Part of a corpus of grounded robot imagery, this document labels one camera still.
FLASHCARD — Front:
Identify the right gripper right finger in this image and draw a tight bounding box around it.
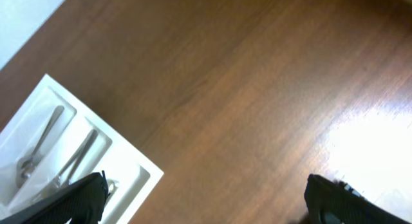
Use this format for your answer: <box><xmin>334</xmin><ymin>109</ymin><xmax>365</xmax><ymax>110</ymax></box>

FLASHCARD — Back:
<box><xmin>304</xmin><ymin>174</ymin><xmax>409</xmax><ymax>224</ymax></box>

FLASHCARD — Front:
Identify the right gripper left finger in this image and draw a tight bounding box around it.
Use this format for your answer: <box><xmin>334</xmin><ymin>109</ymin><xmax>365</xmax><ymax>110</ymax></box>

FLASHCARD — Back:
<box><xmin>1</xmin><ymin>171</ymin><xmax>109</xmax><ymax>224</ymax></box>

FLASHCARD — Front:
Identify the metal fork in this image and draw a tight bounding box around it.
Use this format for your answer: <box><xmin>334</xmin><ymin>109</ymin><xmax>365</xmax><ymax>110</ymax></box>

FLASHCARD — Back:
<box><xmin>51</xmin><ymin>129</ymin><xmax>98</xmax><ymax>189</ymax></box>

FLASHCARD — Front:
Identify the large metal spoon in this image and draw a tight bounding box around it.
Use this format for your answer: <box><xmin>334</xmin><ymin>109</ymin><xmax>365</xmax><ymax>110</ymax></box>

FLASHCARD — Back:
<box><xmin>15</xmin><ymin>105</ymin><xmax>65</xmax><ymax>189</ymax></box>

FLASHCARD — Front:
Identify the white plastic cutlery tray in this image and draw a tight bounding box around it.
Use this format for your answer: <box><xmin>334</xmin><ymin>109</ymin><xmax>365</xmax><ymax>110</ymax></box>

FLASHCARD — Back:
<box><xmin>1</xmin><ymin>75</ymin><xmax>164</xmax><ymax>223</ymax></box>

